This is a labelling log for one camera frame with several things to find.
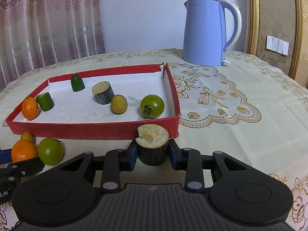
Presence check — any green cucumber piece cut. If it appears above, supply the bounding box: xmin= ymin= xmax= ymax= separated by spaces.
xmin=35 ymin=92 xmax=54 ymax=112

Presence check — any green tomato with stem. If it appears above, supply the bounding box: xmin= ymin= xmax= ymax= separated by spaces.
xmin=140 ymin=94 xmax=164 ymax=118

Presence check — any pink floral curtain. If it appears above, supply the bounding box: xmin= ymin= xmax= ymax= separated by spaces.
xmin=1 ymin=0 xmax=105 ymax=88

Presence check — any orange mandarin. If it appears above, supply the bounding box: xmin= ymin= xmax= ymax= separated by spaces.
xmin=11 ymin=140 xmax=39 ymax=163
xmin=21 ymin=97 xmax=39 ymax=120

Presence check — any blue electric kettle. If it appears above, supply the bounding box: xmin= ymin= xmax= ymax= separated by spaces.
xmin=182 ymin=0 xmax=242 ymax=67

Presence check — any white wall switch panel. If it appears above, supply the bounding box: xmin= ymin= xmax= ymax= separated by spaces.
xmin=265 ymin=35 xmax=289 ymax=56

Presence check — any small yellow-brown round fruit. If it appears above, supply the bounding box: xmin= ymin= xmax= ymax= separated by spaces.
xmin=111 ymin=94 xmax=128 ymax=114

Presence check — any red cardboard box tray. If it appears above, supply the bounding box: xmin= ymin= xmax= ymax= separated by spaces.
xmin=6 ymin=64 xmax=181 ymax=140

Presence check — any green cucumber end piece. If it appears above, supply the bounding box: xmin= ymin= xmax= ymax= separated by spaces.
xmin=70 ymin=74 xmax=85 ymax=92

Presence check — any small yellow-green round fruit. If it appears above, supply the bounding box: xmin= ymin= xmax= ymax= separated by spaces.
xmin=20 ymin=132 xmax=36 ymax=144

